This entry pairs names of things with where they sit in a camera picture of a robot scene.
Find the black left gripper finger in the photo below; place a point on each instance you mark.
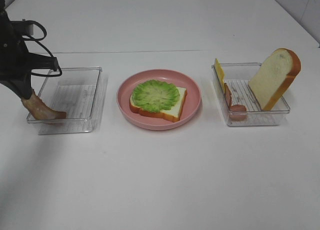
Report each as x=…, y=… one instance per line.
x=12, y=86
x=24, y=88

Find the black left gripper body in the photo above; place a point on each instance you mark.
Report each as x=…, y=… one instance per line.
x=16, y=59

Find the bacon strip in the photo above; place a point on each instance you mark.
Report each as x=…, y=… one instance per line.
x=237, y=112
x=39, y=110

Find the bread slice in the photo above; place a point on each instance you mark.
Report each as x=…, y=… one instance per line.
x=172, y=115
x=274, y=77

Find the green lettuce leaf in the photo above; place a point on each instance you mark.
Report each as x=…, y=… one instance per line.
x=154, y=96

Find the yellow cheese slice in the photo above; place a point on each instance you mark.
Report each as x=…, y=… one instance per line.
x=220, y=74

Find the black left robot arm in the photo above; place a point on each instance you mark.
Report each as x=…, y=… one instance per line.
x=2, y=4

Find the left clear plastic tray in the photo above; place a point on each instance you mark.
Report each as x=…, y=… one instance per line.
x=80, y=92

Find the clear plastic tray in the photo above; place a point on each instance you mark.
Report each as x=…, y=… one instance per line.
x=80, y=92
x=237, y=76

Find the pink round plate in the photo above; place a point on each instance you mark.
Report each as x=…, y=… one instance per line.
x=190, y=107

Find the right clear plastic tray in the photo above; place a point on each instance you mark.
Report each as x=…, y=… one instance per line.
x=237, y=76

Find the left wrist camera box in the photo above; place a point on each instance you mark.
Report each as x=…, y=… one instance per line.
x=23, y=27

